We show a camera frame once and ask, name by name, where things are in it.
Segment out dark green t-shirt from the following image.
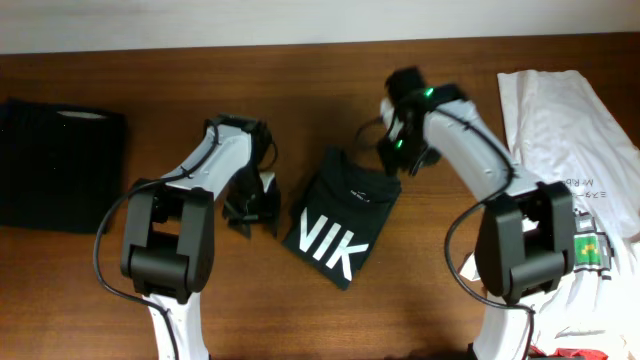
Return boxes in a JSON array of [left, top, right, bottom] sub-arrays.
[[282, 147, 402, 290]]

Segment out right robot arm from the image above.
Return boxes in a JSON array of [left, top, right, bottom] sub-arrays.
[[378, 81, 575, 359]]

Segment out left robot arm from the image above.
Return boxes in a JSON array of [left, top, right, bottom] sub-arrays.
[[120, 114, 281, 359]]

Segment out white t-shirt pile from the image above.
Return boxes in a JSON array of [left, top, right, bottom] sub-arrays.
[[472, 70, 639, 359]]

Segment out folded black garment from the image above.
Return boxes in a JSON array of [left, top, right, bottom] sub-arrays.
[[1, 98, 127, 234]]

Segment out red object at edge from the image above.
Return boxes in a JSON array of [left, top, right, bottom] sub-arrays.
[[529, 348, 609, 360]]

